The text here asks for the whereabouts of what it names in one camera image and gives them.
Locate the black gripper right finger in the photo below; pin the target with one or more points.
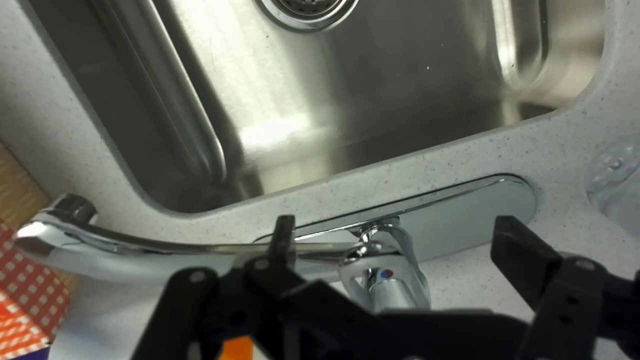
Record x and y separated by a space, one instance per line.
574 298

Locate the chrome tap base plate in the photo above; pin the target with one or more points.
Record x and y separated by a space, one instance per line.
439 223

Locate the chrome tap with spout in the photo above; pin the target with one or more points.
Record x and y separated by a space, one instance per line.
374 259

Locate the clear plastic item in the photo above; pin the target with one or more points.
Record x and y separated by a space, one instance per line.
612 183

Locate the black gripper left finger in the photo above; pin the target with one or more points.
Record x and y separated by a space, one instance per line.
265 303

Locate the stainless steel sink basin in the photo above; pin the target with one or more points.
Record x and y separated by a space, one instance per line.
208 102

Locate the chrome sink drain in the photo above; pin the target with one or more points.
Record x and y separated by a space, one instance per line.
306 14

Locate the red white checkered cloth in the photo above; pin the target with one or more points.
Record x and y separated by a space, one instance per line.
33 301

